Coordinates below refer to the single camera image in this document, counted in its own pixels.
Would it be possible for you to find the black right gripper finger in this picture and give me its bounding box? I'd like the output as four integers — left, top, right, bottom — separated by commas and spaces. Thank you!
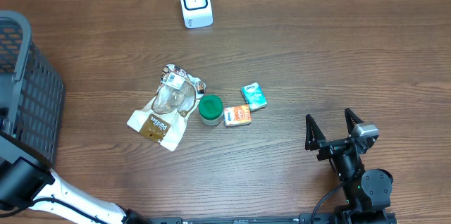
305, 114, 326, 151
345, 108, 364, 135

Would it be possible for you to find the teal tissue pack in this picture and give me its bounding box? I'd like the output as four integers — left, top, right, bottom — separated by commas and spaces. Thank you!
241, 82, 267, 111

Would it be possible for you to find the orange tissue pack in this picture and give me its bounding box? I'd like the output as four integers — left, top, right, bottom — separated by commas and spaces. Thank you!
223, 104, 252, 127

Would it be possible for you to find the green lid clear jar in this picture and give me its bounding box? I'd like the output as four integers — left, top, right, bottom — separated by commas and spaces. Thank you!
198, 95, 223, 126

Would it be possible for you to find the clear bag bread package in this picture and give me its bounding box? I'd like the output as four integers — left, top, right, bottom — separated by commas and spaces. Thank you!
127, 64, 206, 151

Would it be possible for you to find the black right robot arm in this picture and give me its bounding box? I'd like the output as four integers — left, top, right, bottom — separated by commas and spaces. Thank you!
299, 108, 397, 224

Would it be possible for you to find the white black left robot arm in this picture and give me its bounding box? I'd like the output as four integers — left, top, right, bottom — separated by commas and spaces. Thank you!
1, 132, 150, 224

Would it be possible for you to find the white barcode scanner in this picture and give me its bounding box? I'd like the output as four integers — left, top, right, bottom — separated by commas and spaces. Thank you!
180, 0, 214, 29

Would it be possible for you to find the dark grey mesh basket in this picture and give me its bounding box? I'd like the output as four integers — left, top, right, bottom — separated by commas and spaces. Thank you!
1, 11, 66, 164

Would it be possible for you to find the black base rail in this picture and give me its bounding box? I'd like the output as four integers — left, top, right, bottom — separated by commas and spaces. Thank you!
148, 213, 397, 224

